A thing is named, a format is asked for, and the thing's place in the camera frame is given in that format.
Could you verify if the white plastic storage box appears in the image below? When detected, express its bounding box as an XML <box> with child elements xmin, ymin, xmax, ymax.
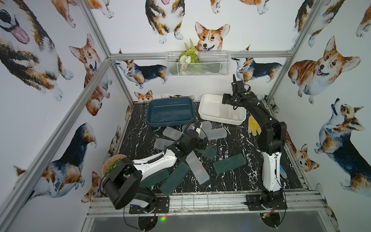
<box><xmin>198</xmin><ymin>94</ymin><xmax>247</xmax><ymax>126</ymax></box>

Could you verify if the bowl with green salad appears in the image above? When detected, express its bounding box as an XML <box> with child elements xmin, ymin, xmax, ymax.
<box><xmin>102</xmin><ymin>154</ymin><xmax>126</xmax><ymax>176</ymax></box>

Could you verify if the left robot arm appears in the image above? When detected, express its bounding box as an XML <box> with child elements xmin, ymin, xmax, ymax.
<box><xmin>101</xmin><ymin>128</ymin><xmax>208</xmax><ymax>210</ymax></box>

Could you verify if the dark green pencil case right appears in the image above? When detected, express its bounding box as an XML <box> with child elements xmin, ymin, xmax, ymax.
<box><xmin>213</xmin><ymin>154</ymin><xmax>246</xmax><ymax>175</ymax></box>

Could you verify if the clear pencil case left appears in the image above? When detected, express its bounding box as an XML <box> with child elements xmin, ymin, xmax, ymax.
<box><xmin>154</xmin><ymin>138</ymin><xmax>174</xmax><ymax>151</ymax></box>

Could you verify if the clear pencil case far-left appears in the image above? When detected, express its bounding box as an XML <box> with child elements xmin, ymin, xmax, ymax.
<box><xmin>163</xmin><ymin>127</ymin><xmax>183</xmax><ymax>141</ymax></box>

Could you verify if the artificial fern plant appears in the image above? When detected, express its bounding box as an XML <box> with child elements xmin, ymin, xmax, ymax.
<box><xmin>178</xmin><ymin>39</ymin><xmax>202</xmax><ymax>75</ymax></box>

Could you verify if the dark green pencil case front-left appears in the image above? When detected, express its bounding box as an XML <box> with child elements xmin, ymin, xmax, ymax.
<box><xmin>140</xmin><ymin>168</ymin><xmax>169</xmax><ymax>188</ymax></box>

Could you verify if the clear pencil case middle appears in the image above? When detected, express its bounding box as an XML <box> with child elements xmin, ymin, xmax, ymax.
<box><xmin>199</xmin><ymin>128</ymin><xmax>227</xmax><ymax>140</ymax></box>

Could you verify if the clear pencil case upper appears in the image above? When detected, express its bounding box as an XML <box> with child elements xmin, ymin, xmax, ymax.
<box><xmin>182</xmin><ymin>121</ymin><xmax>212</xmax><ymax>132</ymax></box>

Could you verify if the dark green pencil case centre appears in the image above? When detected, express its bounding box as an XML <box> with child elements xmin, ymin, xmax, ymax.
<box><xmin>196</xmin><ymin>146</ymin><xmax>217</xmax><ymax>160</ymax></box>

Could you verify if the white wire wall basket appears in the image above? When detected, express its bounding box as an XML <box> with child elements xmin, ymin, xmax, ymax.
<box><xmin>166</xmin><ymin>51</ymin><xmax>231</xmax><ymax>77</ymax></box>

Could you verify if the dark green pencil case front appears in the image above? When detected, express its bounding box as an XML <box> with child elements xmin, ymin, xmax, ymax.
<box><xmin>159</xmin><ymin>162</ymin><xmax>190</xmax><ymax>197</ymax></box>

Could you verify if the teal plastic storage box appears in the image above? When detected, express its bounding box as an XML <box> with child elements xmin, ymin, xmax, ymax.
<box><xmin>146</xmin><ymin>97</ymin><xmax>195</xmax><ymax>128</ymax></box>

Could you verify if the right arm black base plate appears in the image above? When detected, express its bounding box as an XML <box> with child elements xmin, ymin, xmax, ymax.
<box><xmin>244</xmin><ymin>192</ymin><xmax>288</xmax><ymax>211</ymax></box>

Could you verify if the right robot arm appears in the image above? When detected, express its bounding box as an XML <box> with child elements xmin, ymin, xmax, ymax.
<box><xmin>222</xmin><ymin>75</ymin><xmax>287</xmax><ymax>208</ymax></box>

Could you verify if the blue grey work glove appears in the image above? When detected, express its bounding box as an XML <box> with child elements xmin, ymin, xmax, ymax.
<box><xmin>280</xmin><ymin>166</ymin><xmax>288</xmax><ymax>179</ymax></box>

